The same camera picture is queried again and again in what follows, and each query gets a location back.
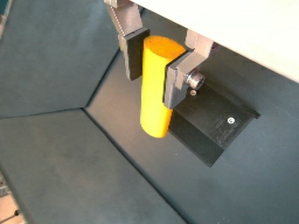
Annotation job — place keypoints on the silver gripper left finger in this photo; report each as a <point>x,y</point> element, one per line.
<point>131,34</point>

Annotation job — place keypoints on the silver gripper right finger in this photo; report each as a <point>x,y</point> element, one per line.
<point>181,70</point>

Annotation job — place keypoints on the yellow oval cylinder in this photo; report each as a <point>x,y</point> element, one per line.
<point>160,51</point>

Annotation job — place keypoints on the black curved fixture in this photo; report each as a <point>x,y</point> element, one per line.
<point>208,120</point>

